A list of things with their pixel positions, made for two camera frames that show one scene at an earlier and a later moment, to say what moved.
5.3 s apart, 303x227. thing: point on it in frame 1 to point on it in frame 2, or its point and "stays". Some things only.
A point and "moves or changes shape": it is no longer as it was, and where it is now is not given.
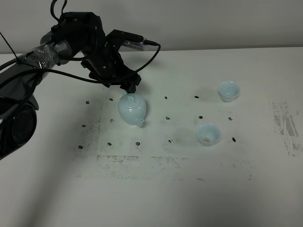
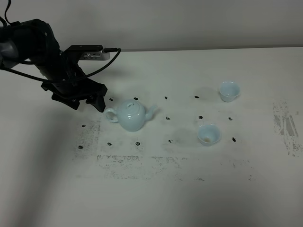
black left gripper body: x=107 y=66 to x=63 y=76
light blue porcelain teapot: x=132 y=109 moves or changes shape
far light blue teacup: x=228 y=90 stays
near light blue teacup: x=208 y=134 stays
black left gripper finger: x=130 y=88 to x=98 y=102
